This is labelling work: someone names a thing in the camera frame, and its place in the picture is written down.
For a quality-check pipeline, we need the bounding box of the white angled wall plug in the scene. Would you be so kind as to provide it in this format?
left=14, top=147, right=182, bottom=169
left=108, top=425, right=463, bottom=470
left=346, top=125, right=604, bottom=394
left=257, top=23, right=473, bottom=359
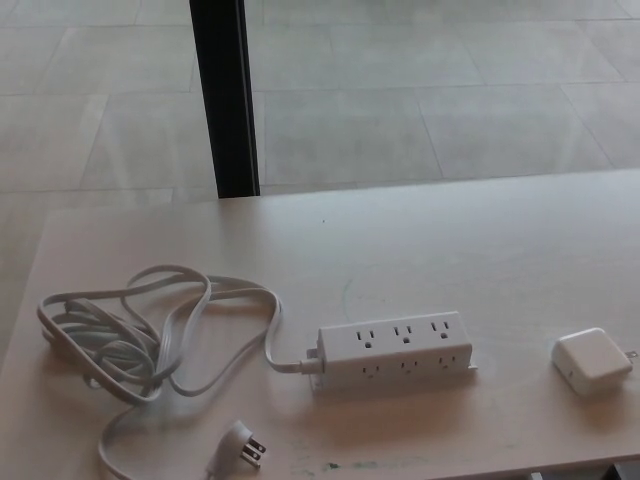
left=206, top=420, right=269, bottom=476

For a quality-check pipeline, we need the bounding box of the black window frame post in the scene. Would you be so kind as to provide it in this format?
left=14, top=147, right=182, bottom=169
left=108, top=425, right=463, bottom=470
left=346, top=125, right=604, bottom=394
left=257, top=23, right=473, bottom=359
left=188, top=0, right=262, bottom=200

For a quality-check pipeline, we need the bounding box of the white flat power cord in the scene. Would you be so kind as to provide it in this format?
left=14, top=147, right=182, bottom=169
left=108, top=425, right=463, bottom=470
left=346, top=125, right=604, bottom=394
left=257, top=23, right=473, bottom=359
left=35, top=265, right=321, bottom=480

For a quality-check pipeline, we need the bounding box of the white square charger adapter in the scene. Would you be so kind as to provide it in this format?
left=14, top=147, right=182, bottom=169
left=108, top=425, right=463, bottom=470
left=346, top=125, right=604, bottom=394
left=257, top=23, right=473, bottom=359
left=551, top=327, right=639, bottom=395

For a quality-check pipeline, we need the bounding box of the white power strip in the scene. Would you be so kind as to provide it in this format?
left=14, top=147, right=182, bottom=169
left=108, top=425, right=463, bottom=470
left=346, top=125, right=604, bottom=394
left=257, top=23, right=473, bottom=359
left=306, top=310, right=480, bottom=396

